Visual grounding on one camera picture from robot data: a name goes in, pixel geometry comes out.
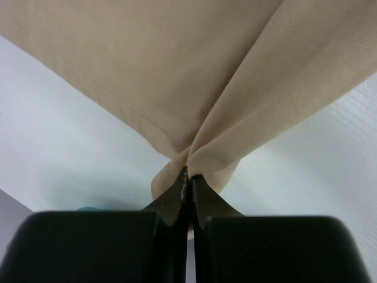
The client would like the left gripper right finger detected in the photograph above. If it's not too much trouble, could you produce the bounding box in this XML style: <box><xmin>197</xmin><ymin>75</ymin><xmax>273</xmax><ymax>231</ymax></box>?
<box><xmin>191</xmin><ymin>176</ymin><xmax>371</xmax><ymax>282</ymax></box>

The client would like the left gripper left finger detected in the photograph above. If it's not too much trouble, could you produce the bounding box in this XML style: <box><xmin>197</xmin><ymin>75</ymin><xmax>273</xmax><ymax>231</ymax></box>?
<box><xmin>5</xmin><ymin>168</ymin><xmax>189</xmax><ymax>282</ymax></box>

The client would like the beige t shirt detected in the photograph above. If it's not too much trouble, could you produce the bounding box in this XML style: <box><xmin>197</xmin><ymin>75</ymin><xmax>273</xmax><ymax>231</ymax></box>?
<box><xmin>0</xmin><ymin>0</ymin><xmax>377</xmax><ymax>239</ymax></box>

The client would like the teal plastic basket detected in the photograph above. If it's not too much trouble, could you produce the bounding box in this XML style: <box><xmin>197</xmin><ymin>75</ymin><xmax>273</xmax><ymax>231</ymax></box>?
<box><xmin>77</xmin><ymin>207</ymin><xmax>98</xmax><ymax>212</ymax></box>

